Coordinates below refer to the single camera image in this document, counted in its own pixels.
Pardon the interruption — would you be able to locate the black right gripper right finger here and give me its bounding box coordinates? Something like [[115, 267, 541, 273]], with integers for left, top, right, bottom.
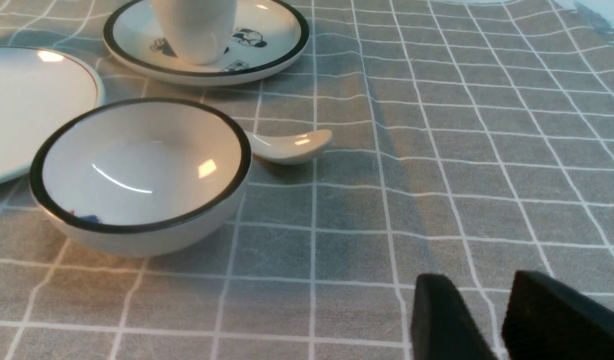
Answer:
[[501, 270, 614, 360]]

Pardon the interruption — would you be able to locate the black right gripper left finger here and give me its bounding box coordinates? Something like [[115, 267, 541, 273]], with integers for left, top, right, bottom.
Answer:
[[410, 273, 496, 360]]

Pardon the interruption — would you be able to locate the grey checked tablecloth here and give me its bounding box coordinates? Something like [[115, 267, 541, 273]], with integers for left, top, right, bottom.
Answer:
[[0, 0, 614, 360]]

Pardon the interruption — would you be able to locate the white patterned ceramic spoon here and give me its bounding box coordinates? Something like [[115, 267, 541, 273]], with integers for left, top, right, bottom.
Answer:
[[245, 129, 333, 166]]

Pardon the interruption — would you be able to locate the black-rimmed illustrated plate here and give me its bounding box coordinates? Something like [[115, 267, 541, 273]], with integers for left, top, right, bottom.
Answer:
[[103, 0, 310, 87]]

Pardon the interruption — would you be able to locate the black-rimmed white bowl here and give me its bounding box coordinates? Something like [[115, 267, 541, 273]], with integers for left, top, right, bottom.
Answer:
[[29, 97, 253, 258]]

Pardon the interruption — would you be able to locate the black-rimmed white cup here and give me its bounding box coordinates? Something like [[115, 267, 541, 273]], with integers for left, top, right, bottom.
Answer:
[[150, 0, 237, 65]]

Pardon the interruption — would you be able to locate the pale blue thin-rimmed plate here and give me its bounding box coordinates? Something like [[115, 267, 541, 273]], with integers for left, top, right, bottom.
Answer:
[[0, 46, 106, 184]]

